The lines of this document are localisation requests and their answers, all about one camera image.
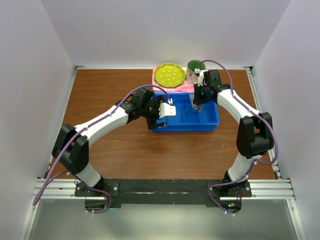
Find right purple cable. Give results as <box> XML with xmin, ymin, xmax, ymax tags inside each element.
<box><xmin>194</xmin><ymin>59</ymin><xmax>279</xmax><ymax>217</ymax></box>

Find blue plastic divided bin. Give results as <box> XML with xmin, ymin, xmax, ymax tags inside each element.
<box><xmin>152</xmin><ymin>93</ymin><xmax>220</xmax><ymax>133</ymax></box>

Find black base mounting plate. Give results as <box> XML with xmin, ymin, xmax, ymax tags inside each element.
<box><xmin>74</xmin><ymin>179</ymin><xmax>252</xmax><ymax>213</ymax></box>

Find cream mug green inside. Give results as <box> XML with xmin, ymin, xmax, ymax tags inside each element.
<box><xmin>185</xmin><ymin>59</ymin><xmax>206</xmax><ymax>85</ymax></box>

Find purple cable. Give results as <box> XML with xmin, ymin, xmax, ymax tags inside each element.
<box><xmin>194</xmin><ymin>59</ymin><xmax>279</xmax><ymax>217</ymax></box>
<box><xmin>32</xmin><ymin>84</ymin><xmax>174</xmax><ymax>217</ymax></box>

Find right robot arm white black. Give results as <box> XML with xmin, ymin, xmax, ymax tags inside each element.
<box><xmin>193</xmin><ymin>68</ymin><xmax>275</xmax><ymax>197</ymax></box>

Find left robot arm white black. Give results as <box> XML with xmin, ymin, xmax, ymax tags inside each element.
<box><xmin>51</xmin><ymin>84</ymin><xmax>176</xmax><ymax>196</ymax></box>

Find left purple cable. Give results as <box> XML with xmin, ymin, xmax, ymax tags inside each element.
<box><xmin>32</xmin><ymin>84</ymin><xmax>174</xmax><ymax>217</ymax></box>

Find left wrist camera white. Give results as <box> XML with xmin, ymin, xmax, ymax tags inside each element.
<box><xmin>158</xmin><ymin>102</ymin><xmax>177</xmax><ymax>119</ymax></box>

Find grey sock black stripes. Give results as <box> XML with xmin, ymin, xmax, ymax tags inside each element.
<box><xmin>189</xmin><ymin>94</ymin><xmax>203</xmax><ymax>112</ymax></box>

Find pink folded cloth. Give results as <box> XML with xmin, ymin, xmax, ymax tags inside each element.
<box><xmin>151</xmin><ymin>65</ymin><xmax>194</xmax><ymax>93</ymax></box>

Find yellow-green dotted plate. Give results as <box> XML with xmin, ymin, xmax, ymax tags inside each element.
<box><xmin>153</xmin><ymin>63</ymin><xmax>186</xmax><ymax>88</ymax></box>

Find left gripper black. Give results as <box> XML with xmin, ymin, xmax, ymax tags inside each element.
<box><xmin>140</xmin><ymin>95</ymin><xmax>167</xmax><ymax>129</ymax></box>

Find aluminium frame rail front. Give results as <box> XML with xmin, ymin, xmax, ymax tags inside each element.
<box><xmin>18</xmin><ymin>179</ymin><xmax>104</xmax><ymax>240</ymax></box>

